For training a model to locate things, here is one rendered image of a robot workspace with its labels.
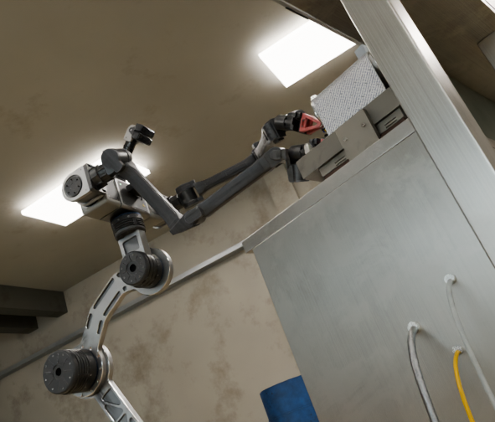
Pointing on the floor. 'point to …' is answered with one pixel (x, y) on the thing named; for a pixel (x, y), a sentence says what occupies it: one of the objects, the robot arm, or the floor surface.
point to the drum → (288, 402)
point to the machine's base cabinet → (396, 298)
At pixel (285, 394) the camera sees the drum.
